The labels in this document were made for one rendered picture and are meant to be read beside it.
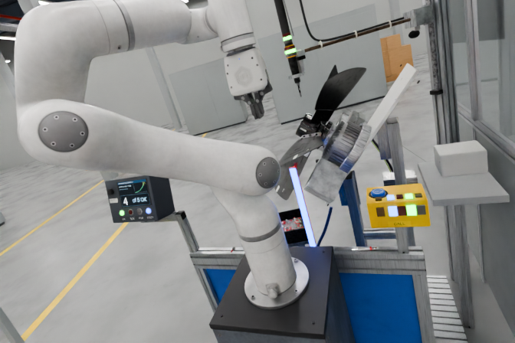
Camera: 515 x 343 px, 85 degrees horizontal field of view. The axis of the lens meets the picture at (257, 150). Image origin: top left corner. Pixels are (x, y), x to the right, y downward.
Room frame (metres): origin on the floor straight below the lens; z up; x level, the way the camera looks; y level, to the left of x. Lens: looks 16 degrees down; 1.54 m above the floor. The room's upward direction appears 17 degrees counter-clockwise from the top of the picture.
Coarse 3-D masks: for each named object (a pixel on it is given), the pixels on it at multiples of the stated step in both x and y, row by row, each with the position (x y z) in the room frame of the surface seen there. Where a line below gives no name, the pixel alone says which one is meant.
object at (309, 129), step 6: (306, 114) 1.28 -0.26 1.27; (306, 120) 1.25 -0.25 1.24; (300, 126) 1.25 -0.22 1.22; (306, 126) 1.24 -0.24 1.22; (312, 126) 1.24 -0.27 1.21; (318, 126) 1.24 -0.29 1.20; (324, 126) 1.25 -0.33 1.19; (330, 126) 1.22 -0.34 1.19; (300, 132) 1.26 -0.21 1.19; (306, 132) 1.24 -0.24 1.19; (312, 132) 1.23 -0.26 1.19; (324, 132) 1.21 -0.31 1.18; (324, 138) 1.20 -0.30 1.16
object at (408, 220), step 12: (396, 192) 0.75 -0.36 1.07; (408, 192) 0.73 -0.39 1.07; (420, 192) 0.71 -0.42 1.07; (372, 204) 0.73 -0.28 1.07; (384, 204) 0.72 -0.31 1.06; (396, 204) 0.70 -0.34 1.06; (408, 204) 0.69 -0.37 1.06; (420, 204) 0.68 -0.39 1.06; (372, 216) 0.73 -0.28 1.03; (396, 216) 0.71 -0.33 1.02; (408, 216) 0.69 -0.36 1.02; (420, 216) 0.68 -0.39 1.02
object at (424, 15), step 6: (426, 6) 1.28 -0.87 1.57; (408, 12) 1.30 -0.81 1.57; (414, 12) 1.27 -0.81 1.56; (420, 12) 1.27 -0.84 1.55; (426, 12) 1.28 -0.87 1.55; (432, 12) 1.28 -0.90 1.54; (414, 18) 1.28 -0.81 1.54; (420, 18) 1.27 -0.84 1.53; (426, 18) 1.28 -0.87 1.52; (432, 18) 1.28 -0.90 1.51; (408, 24) 1.31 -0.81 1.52; (414, 24) 1.28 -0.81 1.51; (420, 24) 1.27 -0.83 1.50
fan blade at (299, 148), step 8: (312, 136) 1.17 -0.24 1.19; (320, 136) 1.14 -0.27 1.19; (296, 144) 1.14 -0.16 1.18; (304, 144) 1.08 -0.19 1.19; (312, 144) 1.04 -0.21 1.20; (320, 144) 0.98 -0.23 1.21; (288, 152) 1.09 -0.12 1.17; (296, 152) 1.03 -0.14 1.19; (304, 152) 0.97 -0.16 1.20; (280, 160) 1.07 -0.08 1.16; (288, 160) 1.00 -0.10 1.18
